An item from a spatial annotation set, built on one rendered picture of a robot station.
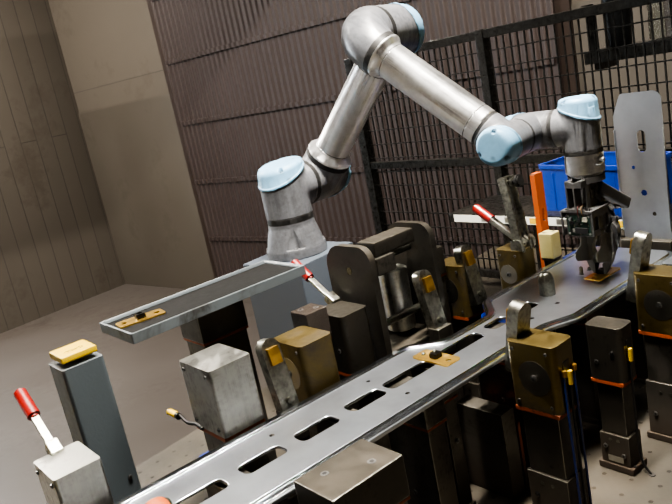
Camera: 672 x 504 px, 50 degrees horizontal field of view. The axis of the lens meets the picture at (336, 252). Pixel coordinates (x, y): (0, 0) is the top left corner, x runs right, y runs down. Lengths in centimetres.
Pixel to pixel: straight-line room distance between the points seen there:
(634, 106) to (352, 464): 112
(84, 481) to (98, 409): 21
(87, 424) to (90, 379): 7
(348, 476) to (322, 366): 36
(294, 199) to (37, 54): 524
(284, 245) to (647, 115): 87
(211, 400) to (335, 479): 31
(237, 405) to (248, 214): 416
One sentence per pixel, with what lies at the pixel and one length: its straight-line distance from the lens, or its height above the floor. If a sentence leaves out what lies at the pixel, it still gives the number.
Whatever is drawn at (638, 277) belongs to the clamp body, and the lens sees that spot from 146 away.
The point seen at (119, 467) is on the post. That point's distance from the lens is 132.
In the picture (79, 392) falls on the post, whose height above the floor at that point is 110.
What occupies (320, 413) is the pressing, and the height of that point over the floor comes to 100.
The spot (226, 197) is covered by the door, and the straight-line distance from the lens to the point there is 542.
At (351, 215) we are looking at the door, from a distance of 460.
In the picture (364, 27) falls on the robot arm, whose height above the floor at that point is 159.
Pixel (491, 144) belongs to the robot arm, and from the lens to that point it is 138.
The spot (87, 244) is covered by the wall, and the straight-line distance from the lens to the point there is 683.
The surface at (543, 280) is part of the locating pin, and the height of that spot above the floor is 103.
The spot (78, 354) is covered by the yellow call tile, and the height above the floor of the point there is 116.
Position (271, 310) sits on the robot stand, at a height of 98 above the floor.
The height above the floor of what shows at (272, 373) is 105.
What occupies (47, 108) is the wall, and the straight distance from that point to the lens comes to 675.
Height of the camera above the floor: 151
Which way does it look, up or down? 14 degrees down
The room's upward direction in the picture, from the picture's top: 11 degrees counter-clockwise
